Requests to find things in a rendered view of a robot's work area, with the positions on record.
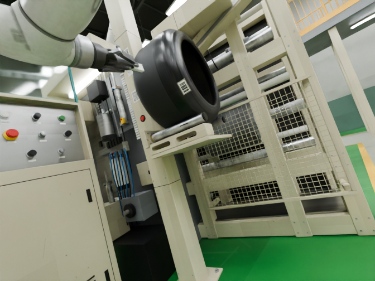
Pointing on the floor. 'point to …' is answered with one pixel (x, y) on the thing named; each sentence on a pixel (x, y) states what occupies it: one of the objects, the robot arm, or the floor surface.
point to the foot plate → (214, 274)
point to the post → (180, 231)
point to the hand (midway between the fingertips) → (135, 67)
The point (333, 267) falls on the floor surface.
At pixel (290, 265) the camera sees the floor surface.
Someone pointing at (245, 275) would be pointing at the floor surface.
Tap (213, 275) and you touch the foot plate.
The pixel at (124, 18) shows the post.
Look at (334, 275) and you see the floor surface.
